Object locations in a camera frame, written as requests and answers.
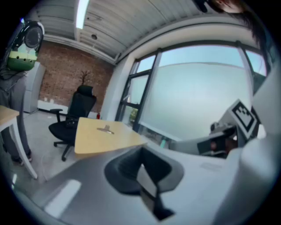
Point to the black round head device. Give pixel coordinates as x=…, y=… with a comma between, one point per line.
x=33, y=36

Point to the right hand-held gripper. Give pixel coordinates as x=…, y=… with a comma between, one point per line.
x=243, y=116

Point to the white low ledge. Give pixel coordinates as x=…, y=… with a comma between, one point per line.
x=48, y=107

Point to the long ceiling light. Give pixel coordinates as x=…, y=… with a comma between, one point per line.
x=82, y=13

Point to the red bottle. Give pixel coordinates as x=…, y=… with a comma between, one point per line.
x=98, y=116

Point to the black framed window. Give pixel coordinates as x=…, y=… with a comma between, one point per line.
x=193, y=92

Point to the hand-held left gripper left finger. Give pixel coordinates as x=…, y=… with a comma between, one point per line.
x=87, y=186

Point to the silver binder clip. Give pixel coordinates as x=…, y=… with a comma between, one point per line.
x=106, y=129

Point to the wooden table with white legs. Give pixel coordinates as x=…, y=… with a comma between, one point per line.
x=6, y=114

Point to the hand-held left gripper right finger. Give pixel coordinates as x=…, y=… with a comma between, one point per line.
x=197, y=186

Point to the black office chair with headrest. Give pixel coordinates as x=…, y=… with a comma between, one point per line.
x=81, y=105

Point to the grey cabinet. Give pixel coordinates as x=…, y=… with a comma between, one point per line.
x=35, y=88

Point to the round ceiling sensor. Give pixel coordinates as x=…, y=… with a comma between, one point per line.
x=94, y=36

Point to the teal cylinder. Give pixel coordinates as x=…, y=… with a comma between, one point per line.
x=163, y=142

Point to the bare tree wall decoration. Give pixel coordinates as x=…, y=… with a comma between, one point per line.
x=84, y=78

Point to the green helmet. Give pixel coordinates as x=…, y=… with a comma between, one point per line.
x=20, y=60

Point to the person's head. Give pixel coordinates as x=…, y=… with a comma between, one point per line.
x=228, y=5

